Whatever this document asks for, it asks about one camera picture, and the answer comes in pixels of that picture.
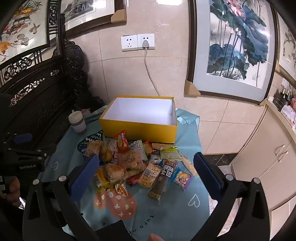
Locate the black box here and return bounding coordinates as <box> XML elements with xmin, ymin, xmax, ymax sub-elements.
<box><xmin>273</xmin><ymin>86</ymin><xmax>296</xmax><ymax>109</ymax></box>

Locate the purple cartoon biscuit bag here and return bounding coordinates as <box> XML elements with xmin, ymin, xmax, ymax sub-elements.
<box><xmin>172</xmin><ymin>171</ymin><xmax>193</xmax><ymax>191</ymax></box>

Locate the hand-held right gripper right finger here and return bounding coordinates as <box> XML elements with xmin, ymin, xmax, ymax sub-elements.
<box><xmin>193</xmin><ymin>152</ymin><xmax>274</xmax><ymax>241</ymax></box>

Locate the grey power plug cable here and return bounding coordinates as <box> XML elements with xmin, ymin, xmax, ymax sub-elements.
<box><xmin>142</xmin><ymin>40</ymin><xmax>160</xmax><ymax>96</ymax></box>

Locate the pile of snack packets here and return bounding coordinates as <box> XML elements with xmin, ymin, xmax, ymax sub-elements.
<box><xmin>82</xmin><ymin>130</ymin><xmax>199</xmax><ymax>201</ymax></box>

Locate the framed lotus painting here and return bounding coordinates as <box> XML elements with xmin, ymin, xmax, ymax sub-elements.
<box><xmin>185</xmin><ymin>0</ymin><xmax>281</xmax><ymax>105</ymax></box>

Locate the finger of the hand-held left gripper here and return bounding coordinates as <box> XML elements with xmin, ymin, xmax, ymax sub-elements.
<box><xmin>6</xmin><ymin>148</ymin><xmax>49</xmax><ymax>163</ymax></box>
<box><xmin>3</xmin><ymin>133</ymin><xmax>33</xmax><ymax>149</ymax></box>

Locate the teal printed tablecloth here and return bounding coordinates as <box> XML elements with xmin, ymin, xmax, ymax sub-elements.
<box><xmin>42</xmin><ymin>105</ymin><xmax>210</xmax><ymax>241</ymax></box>

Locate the person's left hand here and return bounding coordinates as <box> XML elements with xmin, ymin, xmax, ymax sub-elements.
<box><xmin>0</xmin><ymin>176</ymin><xmax>22</xmax><ymax>208</ymax></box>

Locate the yellow cardboard box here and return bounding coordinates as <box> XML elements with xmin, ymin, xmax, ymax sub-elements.
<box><xmin>99</xmin><ymin>95</ymin><xmax>178</xmax><ymax>143</ymax></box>

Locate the red white package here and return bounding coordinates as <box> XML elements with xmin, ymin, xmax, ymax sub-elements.
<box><xmin>281</xmin><ymin>98</ymin><xmax>296</xmax><ymax>129</ymax></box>

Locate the beige cabinet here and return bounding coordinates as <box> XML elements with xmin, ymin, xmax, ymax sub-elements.
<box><xmin>230</xmin><ymin>102</ymin><xmax>296</xmax><ymax>237</ymax></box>

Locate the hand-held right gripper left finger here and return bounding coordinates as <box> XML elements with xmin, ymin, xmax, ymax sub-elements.
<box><xmin>22</xmin><ymin>153</ymin><xmax>100</xmax><ymax>241</ymax></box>

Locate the framed branch painting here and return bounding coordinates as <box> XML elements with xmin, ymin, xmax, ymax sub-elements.
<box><xmin>275</xmin><ymin>9</ymin><xmax>296</xmax><ymax>81</ymax></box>

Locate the grey lidded cup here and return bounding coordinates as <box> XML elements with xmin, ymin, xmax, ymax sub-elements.
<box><xmin>68</xmin><ymin>111</ymin><xmax>87</xmax><ymax>133</ymax></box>

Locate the fish embroidery panel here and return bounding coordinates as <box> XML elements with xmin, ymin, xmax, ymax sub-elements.
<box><xmin>0</xmin><ymin>0</ymin><xmax>51</xmax><ymax>66</ymax></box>

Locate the framed landscape painting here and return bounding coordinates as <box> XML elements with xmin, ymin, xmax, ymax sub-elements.
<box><xmin>60</xmin><ymin>0</ymin><xmax>127</xmax><ymax>32</ymax></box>

